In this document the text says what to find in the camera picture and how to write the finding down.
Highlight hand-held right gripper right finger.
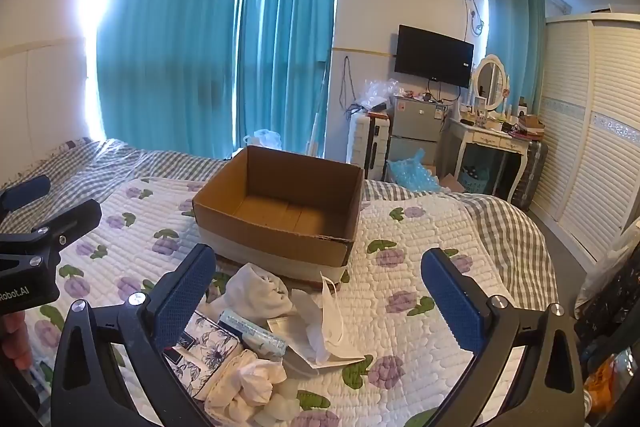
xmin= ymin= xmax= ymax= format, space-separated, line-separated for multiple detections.
xmin=420 ymin=248 xmax=586 ymax=427

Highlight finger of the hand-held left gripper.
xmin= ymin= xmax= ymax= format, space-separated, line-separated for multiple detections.
xmin=0 ymin=175 xmax=52 ymax=214
xmin=0 ymin=199 xmax=104 ymax=261

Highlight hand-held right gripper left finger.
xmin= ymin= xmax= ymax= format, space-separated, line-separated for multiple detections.
xmin=50 ymin=243 xmax=218 ymax=427

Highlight floral fabric pouch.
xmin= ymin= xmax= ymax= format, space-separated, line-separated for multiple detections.
xmin=164 ymin=311 xmax=244 ymax=401

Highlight white sock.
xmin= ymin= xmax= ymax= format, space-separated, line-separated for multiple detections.
xmin=224 ymin=262 xmax=294 ymax=324

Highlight small tube packet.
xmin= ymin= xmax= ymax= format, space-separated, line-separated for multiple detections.
xmin=219 ymin=308 xmax=289 ymax=356

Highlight cream ruffled cloth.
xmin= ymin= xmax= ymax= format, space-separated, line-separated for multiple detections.
xmin=204 ymin=349 xmax=289 ymax=424

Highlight white face mask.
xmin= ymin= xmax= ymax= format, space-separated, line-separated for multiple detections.
xmin=291 ymin=271 xmax=367 ymax=369

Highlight brown cardboard box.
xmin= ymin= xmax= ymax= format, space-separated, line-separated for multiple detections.
xmin=192 ymin=145 xmax=365 ymax=284

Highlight white round cotton pads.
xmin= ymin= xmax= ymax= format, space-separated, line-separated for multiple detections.
xmin=264 ymin=381 xmax=302 ymax=424

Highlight person's left hand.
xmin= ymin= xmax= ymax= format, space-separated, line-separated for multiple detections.
xmin=0 ymin=309 xmax=36 ymax=374

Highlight grey gingham bed sheet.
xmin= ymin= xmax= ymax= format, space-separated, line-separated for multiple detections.
xmin=0 ymin=137 xmax=561 ymax=323

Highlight teal storage basket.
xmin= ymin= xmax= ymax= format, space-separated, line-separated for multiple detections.
xmin=459 ymin=163 xmax=494 ymax=196

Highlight silver suitcase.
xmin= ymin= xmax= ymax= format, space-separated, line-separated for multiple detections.
xmin=512 ymin=139 xmax=549 ymax=211

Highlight large white plastic bag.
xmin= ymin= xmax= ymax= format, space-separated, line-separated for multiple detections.
xmin=574 ymin=216 xmax=640 ymax=319

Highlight dark floral bag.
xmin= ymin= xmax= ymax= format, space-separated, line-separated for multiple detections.
xmin=574 ymin=251 xmax=640 ymax=360

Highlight white dressing table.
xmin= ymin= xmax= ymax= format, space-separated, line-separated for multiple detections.
xmin=444 ymin=116 xmax=532 ymax=208

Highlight orange packet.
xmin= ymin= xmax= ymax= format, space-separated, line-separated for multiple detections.
xmin=584 ymin=351 xmax=640 ymax=410

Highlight silver mini fridge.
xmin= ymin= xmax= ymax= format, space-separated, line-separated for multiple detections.
xmin=387 ymin=94 xmax=449 ymax=180

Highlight white suitcase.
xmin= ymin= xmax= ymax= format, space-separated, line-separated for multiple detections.
xmin=347 ymin=111 xmax=391 ymax=180

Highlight wide teal curtain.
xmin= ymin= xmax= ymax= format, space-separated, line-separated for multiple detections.
xmin=96 ymin=0 xmax=243 ymax=158

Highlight white slatted wardrobe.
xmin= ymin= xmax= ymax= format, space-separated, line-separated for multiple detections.
xmin=529 ymin=13 xmax=640 ymax=264

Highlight clear plastic bag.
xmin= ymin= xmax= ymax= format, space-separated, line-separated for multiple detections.
xmin=357 ymin=78 xmax=402 ymax=112

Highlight white oval vanity mirror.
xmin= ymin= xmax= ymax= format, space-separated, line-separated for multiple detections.
xmin=472 ymin=54 xmax=507 ymax=114

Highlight white upright stick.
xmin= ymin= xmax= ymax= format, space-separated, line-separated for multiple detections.
xmin=309 ymin=61 xmax=332 ymax=158

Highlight narrow teal curtain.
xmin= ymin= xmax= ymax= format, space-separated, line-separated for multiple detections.
xmin=484 ymin=0 xmax=547 ymax=118

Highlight black wall television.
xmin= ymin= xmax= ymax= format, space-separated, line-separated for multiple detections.
xmin=393 ymin=25 xmax=475 ymax=90

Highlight hanging wall wire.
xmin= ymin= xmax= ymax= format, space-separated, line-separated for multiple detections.
xmin=339 ymin=54 xmax=352 ymax=108

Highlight air conditioner cable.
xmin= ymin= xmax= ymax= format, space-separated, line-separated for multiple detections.
xmin=466 ymin=0 xmax=487 ymax=36

